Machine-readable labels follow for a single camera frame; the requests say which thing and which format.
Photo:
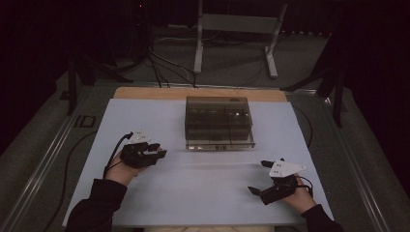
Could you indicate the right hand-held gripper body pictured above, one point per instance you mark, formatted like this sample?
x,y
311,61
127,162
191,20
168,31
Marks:
x,y
280,185

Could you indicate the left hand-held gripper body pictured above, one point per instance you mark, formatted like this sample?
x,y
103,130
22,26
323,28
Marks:
x,y
140,151

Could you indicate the smoky transparent drawer organizer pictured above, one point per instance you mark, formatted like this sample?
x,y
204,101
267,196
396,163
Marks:
x,y
219,124

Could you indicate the person's right hand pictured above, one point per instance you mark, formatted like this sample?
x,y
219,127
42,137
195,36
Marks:
x,y
301,198

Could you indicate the person's left hand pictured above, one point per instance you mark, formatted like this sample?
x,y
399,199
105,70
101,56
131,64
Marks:
x,y
121,172

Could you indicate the black tripod stand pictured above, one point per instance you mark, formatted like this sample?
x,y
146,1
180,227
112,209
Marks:
x,y
72,83
336,93

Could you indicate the white metal stand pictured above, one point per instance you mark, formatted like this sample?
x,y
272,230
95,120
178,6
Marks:
x,y
237,24

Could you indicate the metal floor rail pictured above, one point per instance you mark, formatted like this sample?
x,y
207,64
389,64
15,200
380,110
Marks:
x,y
42,167
354,167

